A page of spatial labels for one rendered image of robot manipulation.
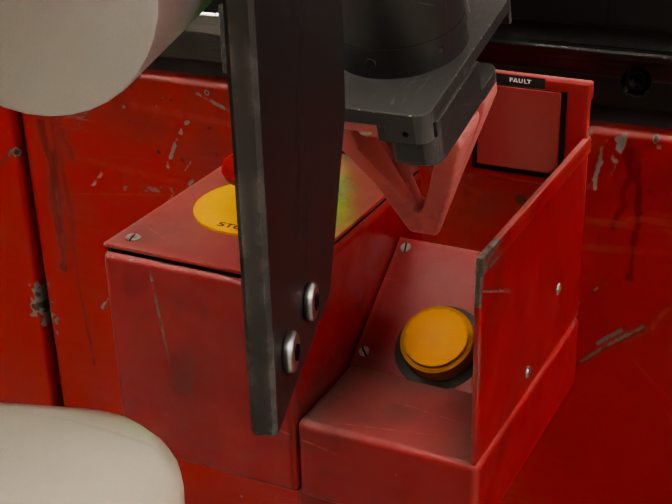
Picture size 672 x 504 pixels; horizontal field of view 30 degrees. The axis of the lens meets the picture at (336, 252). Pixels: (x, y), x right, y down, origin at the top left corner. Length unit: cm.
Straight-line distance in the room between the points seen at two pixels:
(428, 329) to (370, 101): 18
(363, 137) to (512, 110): 14
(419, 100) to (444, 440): 18
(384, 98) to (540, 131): 18
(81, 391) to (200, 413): 47
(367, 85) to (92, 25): 30
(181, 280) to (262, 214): 36
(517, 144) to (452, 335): 11
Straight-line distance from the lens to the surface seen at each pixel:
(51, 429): 27
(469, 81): 52
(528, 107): 66
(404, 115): 49
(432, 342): 63
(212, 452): 65
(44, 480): 25
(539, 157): 67
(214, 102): 91
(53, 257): 105
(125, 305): 64
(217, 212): 65
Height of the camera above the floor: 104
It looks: 25 degrees down
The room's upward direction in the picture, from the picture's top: 2 degrees counter-clockwise
